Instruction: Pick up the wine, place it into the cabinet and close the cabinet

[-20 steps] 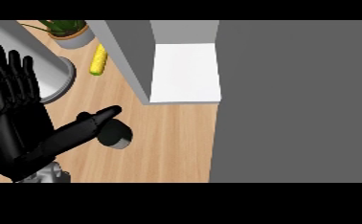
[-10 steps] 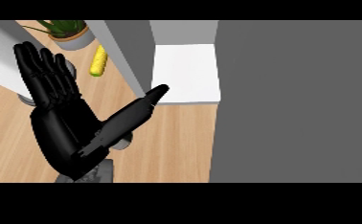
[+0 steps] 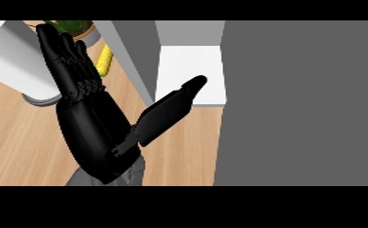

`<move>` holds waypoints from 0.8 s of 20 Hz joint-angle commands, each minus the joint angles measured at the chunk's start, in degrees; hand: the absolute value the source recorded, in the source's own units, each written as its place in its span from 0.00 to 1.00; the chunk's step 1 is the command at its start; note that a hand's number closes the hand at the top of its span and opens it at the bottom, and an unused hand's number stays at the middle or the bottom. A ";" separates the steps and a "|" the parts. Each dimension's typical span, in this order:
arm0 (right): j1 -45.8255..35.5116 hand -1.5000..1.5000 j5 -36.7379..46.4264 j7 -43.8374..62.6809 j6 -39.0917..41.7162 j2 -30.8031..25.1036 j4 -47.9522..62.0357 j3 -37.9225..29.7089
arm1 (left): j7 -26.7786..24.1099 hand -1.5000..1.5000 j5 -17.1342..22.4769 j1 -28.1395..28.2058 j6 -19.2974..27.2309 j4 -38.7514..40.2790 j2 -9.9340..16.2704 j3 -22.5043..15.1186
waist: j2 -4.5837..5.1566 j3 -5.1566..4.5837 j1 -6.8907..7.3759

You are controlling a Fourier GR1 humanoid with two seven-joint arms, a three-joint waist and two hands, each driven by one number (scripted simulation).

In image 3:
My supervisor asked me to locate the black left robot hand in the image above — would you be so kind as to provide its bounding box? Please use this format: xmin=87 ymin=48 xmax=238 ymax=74
xmin=34 ymin=22 xmax=210 ymax=185

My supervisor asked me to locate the grey cabinet with white shelf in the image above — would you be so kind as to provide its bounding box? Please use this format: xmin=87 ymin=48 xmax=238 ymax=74
xmin=92 ymin=19 xmax=229 ymax=108

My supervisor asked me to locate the dark grey cabinet door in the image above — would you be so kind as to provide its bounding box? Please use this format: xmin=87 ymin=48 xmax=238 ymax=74
xmin=213 ymin=19 xmax=368 ymax=187

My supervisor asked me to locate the yellow corn cob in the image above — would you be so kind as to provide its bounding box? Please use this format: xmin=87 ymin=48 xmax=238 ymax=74
xmin=93 ymin=43 xmax=115 ymax=78

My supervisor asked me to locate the white cylindrical container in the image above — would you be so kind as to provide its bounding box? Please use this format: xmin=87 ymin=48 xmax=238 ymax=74
xmin=0 ymin=19 xmax=65 ymax=107

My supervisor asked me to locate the green potted plant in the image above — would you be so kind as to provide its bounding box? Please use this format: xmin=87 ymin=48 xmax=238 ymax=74
xmin=27 ymin=19 xmax=104 ymax=46

